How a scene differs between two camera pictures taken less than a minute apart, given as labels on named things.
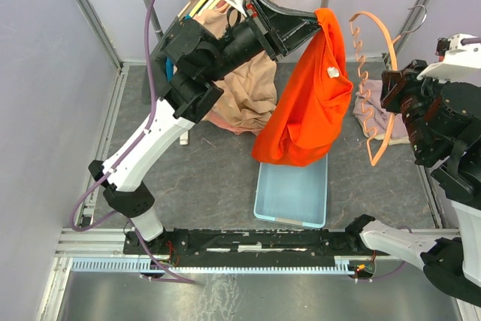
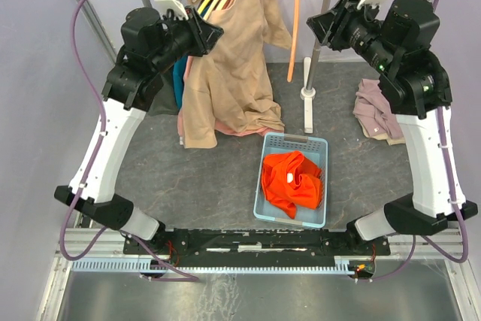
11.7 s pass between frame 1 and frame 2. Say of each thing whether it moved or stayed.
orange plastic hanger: moved
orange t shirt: moved
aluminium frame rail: stayed
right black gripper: moved
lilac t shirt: stayed
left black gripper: moved
